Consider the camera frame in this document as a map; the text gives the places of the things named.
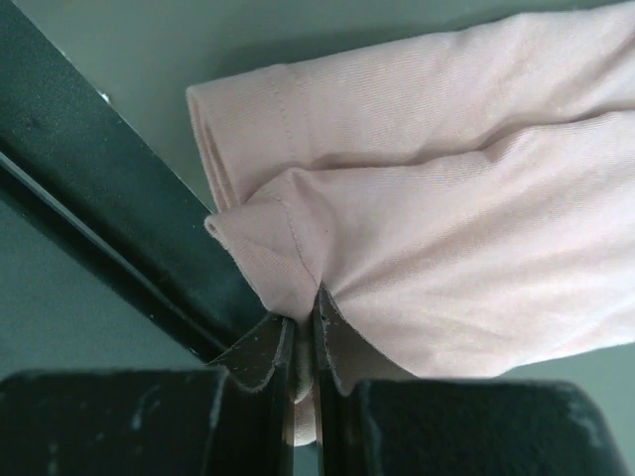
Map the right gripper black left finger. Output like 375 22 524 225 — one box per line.
1 314 295 475

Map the pink printed t-shirt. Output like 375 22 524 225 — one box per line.
186 0 635 447

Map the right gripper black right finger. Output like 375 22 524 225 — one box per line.
313 289 628 475

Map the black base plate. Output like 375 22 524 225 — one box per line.
1 1 265 361

